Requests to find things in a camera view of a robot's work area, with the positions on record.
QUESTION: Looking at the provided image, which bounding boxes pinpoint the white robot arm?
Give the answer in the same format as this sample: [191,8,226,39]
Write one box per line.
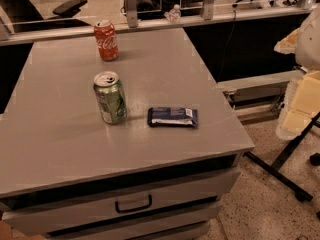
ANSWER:
[274,7,320,140]

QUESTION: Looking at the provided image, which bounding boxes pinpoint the grey drawer cabinet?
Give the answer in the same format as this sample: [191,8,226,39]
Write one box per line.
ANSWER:
[0,29,253,240]

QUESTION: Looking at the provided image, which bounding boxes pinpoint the black robot stand legs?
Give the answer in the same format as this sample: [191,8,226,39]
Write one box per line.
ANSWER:
[244,112,320,203]

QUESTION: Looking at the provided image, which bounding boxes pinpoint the black office chair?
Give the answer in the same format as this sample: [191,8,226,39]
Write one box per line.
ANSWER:
[0,0,87,32]

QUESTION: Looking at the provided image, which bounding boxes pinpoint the green soda can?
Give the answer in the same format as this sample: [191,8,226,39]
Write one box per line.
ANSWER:
[93,71,127,124]

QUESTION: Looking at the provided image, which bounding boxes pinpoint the blue rxbar blueberry wrapper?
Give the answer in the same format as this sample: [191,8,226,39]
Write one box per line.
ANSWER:
[147,107,198,128]

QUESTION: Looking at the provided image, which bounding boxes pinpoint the red coca-cola can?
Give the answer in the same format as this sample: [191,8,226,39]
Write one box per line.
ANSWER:
[94,20,119,61]

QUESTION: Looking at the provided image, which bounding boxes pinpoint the black drawer handle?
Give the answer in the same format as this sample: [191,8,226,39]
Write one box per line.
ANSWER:
[115,194,153,214]

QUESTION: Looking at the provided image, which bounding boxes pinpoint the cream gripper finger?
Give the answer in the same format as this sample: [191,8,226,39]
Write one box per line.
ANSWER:
[274,29,299,54]

